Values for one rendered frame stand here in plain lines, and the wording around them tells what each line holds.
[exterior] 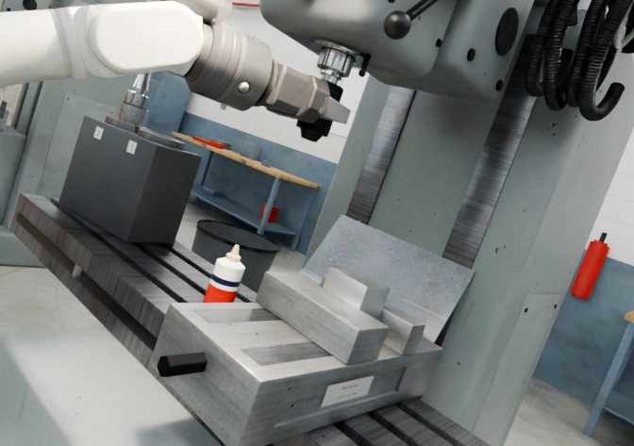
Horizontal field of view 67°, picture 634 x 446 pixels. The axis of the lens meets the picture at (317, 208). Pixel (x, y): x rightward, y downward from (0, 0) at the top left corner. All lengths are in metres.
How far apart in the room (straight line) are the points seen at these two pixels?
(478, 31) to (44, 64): 0.55
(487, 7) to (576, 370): 4.24
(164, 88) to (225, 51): 7.36
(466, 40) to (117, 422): 0.64
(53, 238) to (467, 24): 0.76
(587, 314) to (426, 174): 3.85
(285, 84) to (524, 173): 0.49
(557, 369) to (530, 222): 3.97
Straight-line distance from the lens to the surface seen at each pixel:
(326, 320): 0.52
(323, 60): 0.67
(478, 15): 0.75
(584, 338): 4.77
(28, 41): 0.53
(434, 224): 0.96
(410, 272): 0.95
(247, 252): 2.50
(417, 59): 0.67
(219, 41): 0.57
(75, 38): 0.53
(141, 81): 1.05
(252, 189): 6.77
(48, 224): 0.99
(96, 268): 0.83
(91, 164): 1.04
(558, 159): 0.92
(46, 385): 0.65
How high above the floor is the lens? 1.16
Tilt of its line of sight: 5 degrees down
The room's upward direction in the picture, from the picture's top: 19 degrees clockwise
